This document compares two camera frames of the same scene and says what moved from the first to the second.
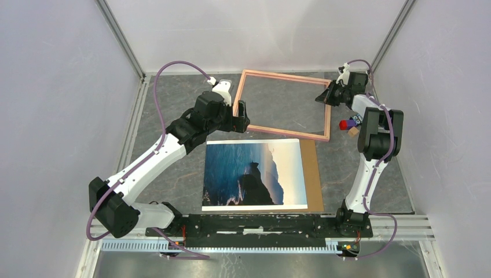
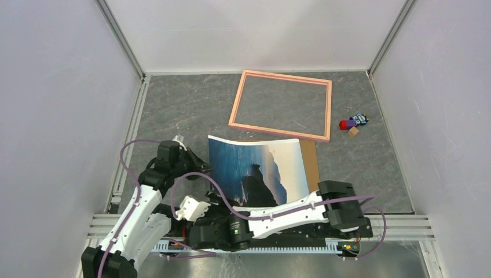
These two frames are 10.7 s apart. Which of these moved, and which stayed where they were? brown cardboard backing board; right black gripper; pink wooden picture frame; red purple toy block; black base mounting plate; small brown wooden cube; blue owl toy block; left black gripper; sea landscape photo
Moved: left black gripper; right black gripper; sea landscape photo
Stayed: brown cardboard backing board; red purple toy block; blue owl toy block; black base mounting plate; small brown wooden cube; pink wooden picture frame
